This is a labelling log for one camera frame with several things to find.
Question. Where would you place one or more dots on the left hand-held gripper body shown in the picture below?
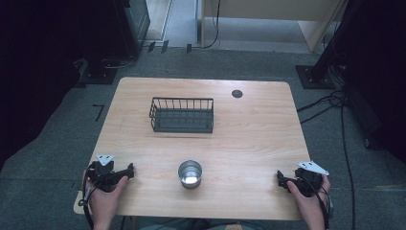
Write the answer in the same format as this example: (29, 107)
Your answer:
(102, 174)

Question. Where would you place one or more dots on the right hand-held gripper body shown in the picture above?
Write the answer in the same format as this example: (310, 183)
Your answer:
(309, 182)

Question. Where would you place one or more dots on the person's right hand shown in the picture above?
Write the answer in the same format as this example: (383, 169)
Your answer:
(308, 207)

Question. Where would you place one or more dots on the person's left hand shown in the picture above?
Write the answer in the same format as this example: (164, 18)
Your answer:
(105, 201)

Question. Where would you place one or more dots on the shiny metal cup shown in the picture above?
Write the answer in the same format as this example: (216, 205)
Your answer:
(190, 174)

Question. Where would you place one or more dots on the black round table grommet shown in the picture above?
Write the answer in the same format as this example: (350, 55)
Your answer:
(237, 94)

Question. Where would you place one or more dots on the dark equipment cabinet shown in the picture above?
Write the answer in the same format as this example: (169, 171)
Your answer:
(135, 22)

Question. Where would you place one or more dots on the light wooden cabinet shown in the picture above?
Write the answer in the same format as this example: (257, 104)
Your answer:
(274, 9)

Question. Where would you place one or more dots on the black stand base plate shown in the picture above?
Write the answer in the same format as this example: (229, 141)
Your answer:
(314, 78)
(99, 75)

